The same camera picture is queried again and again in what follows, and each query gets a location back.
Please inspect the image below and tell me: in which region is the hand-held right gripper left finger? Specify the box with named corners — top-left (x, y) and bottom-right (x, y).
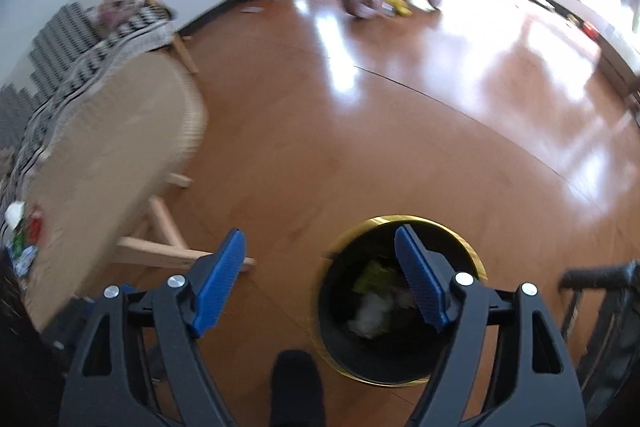
top-left (59, 228), bottom-right (248, 427)

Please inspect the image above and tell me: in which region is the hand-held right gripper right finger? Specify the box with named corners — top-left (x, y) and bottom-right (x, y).
top-left (394, 223), bottom-right (587, 427)

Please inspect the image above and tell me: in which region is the black bin with gold rim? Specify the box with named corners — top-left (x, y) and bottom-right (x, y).
top-left (307, 215), bottom-right (488, 389)

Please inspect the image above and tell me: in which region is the green snack packet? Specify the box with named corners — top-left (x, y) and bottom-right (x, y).
top-left (352, 259), bottom-right (401, 295)

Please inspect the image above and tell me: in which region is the white crumpled tissue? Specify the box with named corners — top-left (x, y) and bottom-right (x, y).
top-left (347, 292), bottom-right (401, 338)

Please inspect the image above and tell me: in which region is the light wooden table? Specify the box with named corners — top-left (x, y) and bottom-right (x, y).
top-left (20, 49), bottom-right (256, 333)

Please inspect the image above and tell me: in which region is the black chair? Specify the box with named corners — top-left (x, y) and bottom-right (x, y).
top-left (557, 259), bottom-right (640, 423)

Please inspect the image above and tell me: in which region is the red wrapper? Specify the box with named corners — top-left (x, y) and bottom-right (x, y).
top-left (27, 207), bottom-right (46, 240)

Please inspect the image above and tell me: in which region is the blue white packet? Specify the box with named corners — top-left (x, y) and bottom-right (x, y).
top-left (10, 244), bottom-right (40, 278)

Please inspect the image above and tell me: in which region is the white crumpled paper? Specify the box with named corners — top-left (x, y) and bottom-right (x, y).
top-left (4, 202), bottom-right (27, 229)

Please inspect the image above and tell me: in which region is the black white checked blanket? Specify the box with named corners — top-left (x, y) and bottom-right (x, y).
top-left (0, 2), bottom-right (176, 228)

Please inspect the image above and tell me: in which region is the wooden sofa frame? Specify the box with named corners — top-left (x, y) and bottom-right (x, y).
top-left (125, 0), bottom-right (201, 75)

